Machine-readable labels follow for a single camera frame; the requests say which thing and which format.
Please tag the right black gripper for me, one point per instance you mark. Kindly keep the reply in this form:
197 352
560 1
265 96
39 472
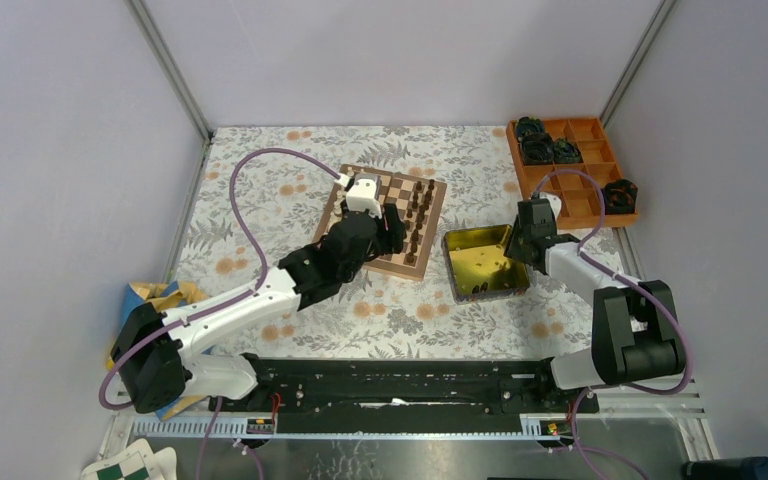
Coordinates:
511 249

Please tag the wooden chess board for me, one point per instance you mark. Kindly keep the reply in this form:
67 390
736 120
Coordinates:
398 188

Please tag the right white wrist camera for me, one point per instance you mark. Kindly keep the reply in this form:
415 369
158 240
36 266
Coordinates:
555 201

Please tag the yellow tin box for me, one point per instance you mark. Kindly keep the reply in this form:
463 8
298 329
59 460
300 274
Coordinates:
477 266

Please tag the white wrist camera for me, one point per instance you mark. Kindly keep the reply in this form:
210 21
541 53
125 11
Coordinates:
362 195
555 201

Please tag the orange compartment tray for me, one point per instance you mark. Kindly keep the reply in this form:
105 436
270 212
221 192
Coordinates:
580 204

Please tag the floral table cloth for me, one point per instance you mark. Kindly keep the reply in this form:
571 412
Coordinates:
262 196

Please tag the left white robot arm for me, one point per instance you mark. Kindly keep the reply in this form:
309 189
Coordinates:
162 356

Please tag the black cylinder object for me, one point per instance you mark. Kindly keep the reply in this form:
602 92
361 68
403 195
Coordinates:
746 468

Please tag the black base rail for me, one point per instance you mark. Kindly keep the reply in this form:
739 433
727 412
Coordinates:
403 396

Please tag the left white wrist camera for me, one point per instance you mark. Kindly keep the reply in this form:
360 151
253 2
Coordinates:
362 195

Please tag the black part in tray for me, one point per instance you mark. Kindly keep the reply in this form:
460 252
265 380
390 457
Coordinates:
537 146

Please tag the blue yellow cloth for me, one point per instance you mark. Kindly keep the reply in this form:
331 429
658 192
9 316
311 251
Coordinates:
163 296

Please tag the black part on tray edge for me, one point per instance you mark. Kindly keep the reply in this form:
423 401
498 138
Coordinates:
619 197

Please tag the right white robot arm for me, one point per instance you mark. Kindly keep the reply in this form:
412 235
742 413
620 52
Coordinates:
635 335

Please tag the green checkered paper board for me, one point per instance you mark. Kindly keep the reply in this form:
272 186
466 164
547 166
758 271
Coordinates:
137 461

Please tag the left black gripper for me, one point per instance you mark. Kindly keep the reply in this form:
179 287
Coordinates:
395 230

